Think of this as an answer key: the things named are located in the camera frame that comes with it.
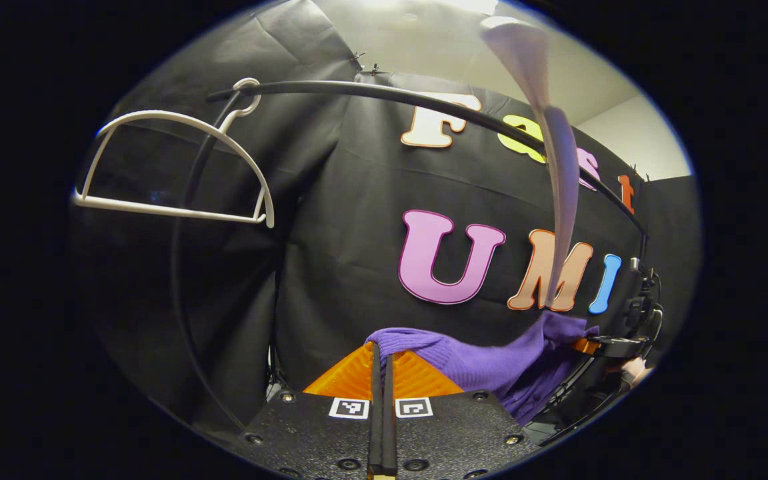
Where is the pale clothes hanger clear hook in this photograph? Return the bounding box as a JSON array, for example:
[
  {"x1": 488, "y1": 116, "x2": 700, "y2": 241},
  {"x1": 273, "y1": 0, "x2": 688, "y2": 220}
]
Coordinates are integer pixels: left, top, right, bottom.
[{"x1": 479, "y1": 16, "x2": 582, "y2": 311}]

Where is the purple ribbed sweater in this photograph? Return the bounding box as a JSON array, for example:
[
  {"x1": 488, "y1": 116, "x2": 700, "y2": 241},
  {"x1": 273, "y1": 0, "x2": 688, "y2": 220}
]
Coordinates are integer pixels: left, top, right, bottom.
[{"x1": 365, "y1": 311, "x2": 601, "y2": 427}]

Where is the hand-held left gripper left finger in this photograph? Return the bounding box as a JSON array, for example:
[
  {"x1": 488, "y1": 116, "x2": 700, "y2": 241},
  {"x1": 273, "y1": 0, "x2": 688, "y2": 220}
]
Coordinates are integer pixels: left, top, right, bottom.
[{"x1": 243, "y1": 341, "x2": 383, "y2": 480}]

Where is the black clothes rail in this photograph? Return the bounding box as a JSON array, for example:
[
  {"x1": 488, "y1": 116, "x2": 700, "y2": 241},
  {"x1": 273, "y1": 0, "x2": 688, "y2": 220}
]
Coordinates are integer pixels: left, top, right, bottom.
[{"x1": 169, "y1": 79, "x2": 650, "y2": 431}]

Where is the white empty clothes hanger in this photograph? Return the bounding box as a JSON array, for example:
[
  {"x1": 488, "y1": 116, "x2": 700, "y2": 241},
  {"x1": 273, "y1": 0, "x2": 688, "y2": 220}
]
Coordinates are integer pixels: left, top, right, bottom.
[{"x1": 71, "y1": 77, "x2": 275, "y2": 229}]

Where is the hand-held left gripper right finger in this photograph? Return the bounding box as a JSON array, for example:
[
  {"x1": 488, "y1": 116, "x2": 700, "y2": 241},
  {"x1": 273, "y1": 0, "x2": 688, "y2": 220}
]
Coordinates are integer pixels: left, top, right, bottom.
[{"x1": 383, "y1": 348, "x2": 539, "y2": 480}]

